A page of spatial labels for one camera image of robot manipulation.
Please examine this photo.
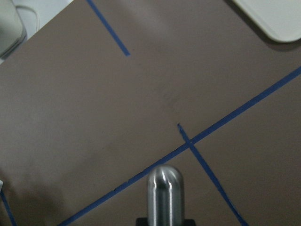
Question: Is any white toaster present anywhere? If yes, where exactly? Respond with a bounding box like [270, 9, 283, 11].
[0, 0, 27, 59]

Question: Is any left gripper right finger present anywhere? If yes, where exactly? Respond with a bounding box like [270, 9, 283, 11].
[183, 219, 196, 226]

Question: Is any cream bear tray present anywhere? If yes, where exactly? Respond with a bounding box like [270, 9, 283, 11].
[233, 0, 301, 43]

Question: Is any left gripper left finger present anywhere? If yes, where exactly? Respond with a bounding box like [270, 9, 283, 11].
[135, 218, 148, 226]

